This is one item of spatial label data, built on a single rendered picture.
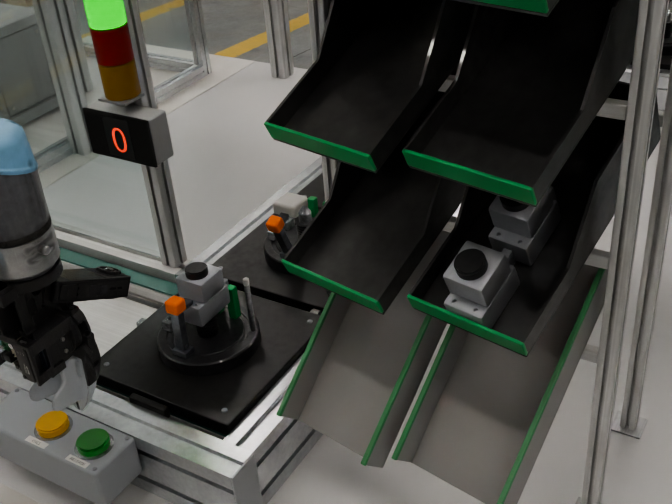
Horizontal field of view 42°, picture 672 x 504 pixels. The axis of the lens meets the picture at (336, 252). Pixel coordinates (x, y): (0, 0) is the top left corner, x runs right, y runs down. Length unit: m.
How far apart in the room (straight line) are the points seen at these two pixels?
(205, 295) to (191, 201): 0.67
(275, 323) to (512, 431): 0.42
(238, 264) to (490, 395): 0.55
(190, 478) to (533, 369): 0.43
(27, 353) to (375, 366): 0.38
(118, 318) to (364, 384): 0.52
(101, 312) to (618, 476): 0.80
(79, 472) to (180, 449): 0.12
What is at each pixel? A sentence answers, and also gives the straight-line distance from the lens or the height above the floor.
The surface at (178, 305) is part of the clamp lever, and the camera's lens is 1.14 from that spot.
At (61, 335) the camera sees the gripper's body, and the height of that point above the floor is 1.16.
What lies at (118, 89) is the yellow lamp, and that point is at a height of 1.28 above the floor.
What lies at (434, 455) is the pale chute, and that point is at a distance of 1.00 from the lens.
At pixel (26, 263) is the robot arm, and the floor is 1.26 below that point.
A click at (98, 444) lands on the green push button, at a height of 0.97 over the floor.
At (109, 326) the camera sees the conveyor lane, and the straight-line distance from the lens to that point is 1.40.
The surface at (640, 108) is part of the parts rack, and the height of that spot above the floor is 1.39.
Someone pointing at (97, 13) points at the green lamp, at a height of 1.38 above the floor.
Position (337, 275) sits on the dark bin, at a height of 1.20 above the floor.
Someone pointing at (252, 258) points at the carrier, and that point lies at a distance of 1.39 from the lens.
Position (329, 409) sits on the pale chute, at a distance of 1.04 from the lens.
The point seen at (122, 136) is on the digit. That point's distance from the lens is 1.28.
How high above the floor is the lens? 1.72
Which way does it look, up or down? 33 degrees down
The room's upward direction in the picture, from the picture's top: 5 degrees counter-clockwise
